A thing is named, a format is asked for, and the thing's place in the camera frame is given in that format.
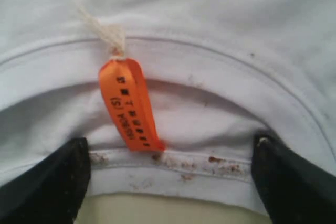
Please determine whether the white t-shirt red print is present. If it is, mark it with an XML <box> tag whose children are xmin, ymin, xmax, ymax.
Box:
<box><xmin>1</xmin><ymin>0</ymin><xmax>335</xmax><ymax>205</ymax></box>

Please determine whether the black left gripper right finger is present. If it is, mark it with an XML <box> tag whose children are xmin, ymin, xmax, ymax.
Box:
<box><xmin>251</xmin><ymin>133</ymin><xmax>335</xmax><ymax>223</ymax></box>

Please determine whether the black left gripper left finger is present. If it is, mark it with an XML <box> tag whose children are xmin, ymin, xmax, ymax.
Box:
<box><xmin>1</xmin><ymin>137</ymin><xmax>91</xmax><ymax>223</ymax></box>

